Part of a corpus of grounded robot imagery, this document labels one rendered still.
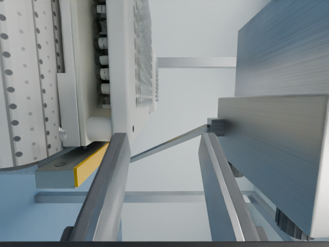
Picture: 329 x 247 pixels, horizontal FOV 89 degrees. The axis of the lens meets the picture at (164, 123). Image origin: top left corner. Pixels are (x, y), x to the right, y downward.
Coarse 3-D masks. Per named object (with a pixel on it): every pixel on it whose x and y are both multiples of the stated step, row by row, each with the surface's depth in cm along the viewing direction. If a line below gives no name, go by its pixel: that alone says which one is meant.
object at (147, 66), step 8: (144, 0) 22; (144, 8) 21; (144, 16) 21; (144, 24) 21; (144, 32) 22; (144, 40) 23; (144, 48) 21; (144, 56) 23; (144, 64) 21; (144, 72) 22; (104, 80) 22; (144, 80) 22
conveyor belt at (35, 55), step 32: (0, 0) 12; (32, 0) 14; (0, 32) 12; (32, 32) 14; (0, 64) 12; (32, 64) 14; (0, 96) 12; (32, 96) 14; (0, 128) 12; (32, 128) 14; (0, 160) 13; (32, 160) 14
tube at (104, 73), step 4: (108, 68) 20; (136, 68) 20; (140, 68) 20; (96, 72) 20; (100, 72) 20; (104, 72) 20; (108, 72) 20; (136, 72) 20; (140, 72) 20; (96, 76) 20; (100, 76) 20; (104, 76) 20; (108, 76) 20; (136, 76) 20; (140, 76) 20
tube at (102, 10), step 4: (92, 8) 19; (96, 8) 19; (100, 8) 19; (104, 8) 19; (136, 8) 19; (140, 8) 19; (96, 12) 19; (100, 12) 19; (104, 12) 19; (136, 12) 19; (140, 12) 19; (96, 16) 19; (100, 16) 19; (104, 16) 19; (136, 16) 19; (140, 16) 19
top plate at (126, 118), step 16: (112, 0) 15; (128, 0) 16; (112, 16) 15; (128, 16) 16; (112, 32) 16; (128, 32) 16; (112, 48) 16; (128, 48) 16; (112, 64) 16; (128, 64) 16; (112, 80) 16; (128, 80) 16; (112, 96) 17; (128, 96) 17; (144, 96) 30; (112, 112) 17; (128, 112) 17; (144, 112) 30; (112, 128) 17; (128, 128) 17
